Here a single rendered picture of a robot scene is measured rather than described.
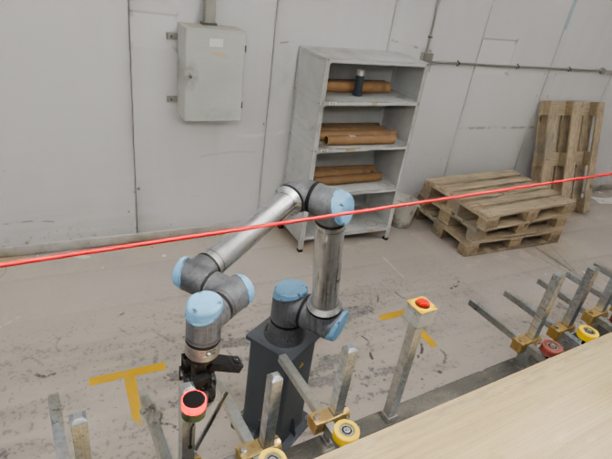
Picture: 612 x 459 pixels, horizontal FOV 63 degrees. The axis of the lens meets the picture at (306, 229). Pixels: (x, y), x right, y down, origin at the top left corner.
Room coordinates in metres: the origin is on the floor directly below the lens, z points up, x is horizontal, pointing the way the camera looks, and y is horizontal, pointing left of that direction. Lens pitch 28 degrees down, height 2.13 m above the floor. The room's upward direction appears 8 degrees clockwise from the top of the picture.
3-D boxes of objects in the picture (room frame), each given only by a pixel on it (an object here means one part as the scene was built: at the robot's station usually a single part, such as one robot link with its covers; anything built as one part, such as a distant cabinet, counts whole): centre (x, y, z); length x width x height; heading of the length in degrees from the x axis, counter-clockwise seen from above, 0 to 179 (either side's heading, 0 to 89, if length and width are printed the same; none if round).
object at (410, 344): (1.30, -0.40, 0.93); 0.05 x 0.05 x 0.45; 34
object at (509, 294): (1.90, -1.14, 0.82); 0.44 x 0.03 x 0.04; 34
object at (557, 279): (1.71, -1.02, 0.94); 0.04 x 0.04 x 0.48; 34
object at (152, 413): (1.03, 0.38, 0.87); 0.09 x 0.07 x 0.02; 34
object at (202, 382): (0.98, 0.23, 1.13); 0.09 x 0.08 x 0.12; 124
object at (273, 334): (1.79, 0.03, 0.65); 0.19 x 0.19 x 0.10
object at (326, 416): (1.14, -0.17, 0.83); 0.14 x 0.06 x 0.05; 124
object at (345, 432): (1.04, -0.21, 0.85); 0.08 x 0.08 x 0.11
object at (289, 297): (1.78, 0.02, 0.79); 0.17 x 0.15 x 0.18; 64
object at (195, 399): (0.84, 0.21, 1.06); 0.06 x 0.06 x 0.22; 34
